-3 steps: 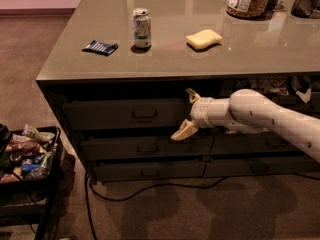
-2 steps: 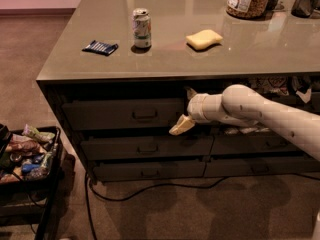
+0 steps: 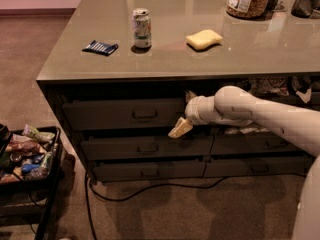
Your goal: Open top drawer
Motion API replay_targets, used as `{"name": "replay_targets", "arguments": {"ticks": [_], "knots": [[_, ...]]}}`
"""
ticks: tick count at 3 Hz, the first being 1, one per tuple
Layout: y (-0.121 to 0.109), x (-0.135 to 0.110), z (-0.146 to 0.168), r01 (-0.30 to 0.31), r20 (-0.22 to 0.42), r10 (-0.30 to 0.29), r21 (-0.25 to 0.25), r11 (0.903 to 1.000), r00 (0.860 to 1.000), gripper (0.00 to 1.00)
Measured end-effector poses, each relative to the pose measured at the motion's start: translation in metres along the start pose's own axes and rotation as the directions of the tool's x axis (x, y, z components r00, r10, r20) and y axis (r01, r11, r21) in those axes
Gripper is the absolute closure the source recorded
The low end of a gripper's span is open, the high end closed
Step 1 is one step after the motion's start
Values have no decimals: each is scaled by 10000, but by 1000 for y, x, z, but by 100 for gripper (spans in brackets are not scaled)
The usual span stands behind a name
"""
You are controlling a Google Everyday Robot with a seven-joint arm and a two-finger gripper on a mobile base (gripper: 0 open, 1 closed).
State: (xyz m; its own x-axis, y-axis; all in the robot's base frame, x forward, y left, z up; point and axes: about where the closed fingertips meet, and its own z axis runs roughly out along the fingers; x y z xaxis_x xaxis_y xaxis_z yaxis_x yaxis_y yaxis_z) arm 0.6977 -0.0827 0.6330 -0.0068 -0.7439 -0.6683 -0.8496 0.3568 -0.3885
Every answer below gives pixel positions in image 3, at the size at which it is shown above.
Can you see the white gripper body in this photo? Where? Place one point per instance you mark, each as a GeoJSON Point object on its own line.
{"type": "Point", "coordinates": [191, 111]}

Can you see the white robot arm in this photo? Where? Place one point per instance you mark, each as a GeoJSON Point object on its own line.
{"type": "Point", "coordinates": [305, 137]}

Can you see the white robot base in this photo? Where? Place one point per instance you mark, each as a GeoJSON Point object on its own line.
{"type": "Point", "coordinates": [307, 222]}

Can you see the grey drawer cabinet counter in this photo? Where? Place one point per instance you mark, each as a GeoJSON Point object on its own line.
{"type": "Point", "coordinates": [276, 47]}

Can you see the yellow sponge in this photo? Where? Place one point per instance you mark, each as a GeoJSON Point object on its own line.
{"type": "Point", "coordinates": [203, 39]}

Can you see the green white soda can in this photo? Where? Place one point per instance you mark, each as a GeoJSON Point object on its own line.
{"type": "Point", "coordinates": [141, 22]}

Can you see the blue striped snack packet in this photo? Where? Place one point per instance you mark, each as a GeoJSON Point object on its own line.
{"type": "Point", "coordinates": [100, 48]}

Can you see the large jar of nuts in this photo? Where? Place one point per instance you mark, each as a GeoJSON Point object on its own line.
{"type": "Point", "coordinates": [246, 9]}

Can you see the dark metal kettle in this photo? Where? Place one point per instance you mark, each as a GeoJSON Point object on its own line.
{"type": "Point", "coordinates": [304, 8]}

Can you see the green snack bag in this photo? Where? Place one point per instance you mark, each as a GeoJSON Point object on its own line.
{"type": "Point", "coordinates": [35, 134]}

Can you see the brown snack bag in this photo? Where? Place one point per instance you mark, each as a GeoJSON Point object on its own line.
{"type": "Point", "coordinates": [27, 147]}

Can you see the black snack cart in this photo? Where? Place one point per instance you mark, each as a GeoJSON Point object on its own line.
{"type": "Point", "coordinates": [28, 198]}

